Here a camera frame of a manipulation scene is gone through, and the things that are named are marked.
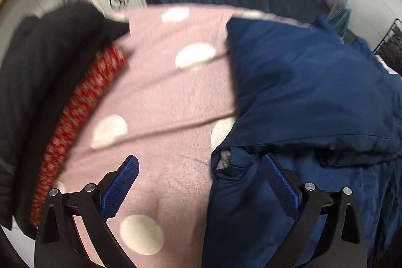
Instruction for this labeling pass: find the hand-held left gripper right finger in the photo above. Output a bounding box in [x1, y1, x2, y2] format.
[262, 153, 368, 268]

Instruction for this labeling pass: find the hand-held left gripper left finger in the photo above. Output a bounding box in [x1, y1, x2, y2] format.
[34, 155, 140, 268]

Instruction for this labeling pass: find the navy blue garment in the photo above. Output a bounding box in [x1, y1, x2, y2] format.
[201, 15, 402, 268]

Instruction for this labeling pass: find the red patterned cloth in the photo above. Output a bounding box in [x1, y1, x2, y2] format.
[30, 45, 128, 228]

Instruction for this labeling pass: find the pink polka dot blanket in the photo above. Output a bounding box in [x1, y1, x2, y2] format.
[38, 4, 315, 268]

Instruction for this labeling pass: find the black ribbed garment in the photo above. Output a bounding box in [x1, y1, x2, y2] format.
[0, 1, 131, 240]

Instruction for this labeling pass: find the black wire rack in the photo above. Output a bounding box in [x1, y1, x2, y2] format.
[372, 18, 402, 68]

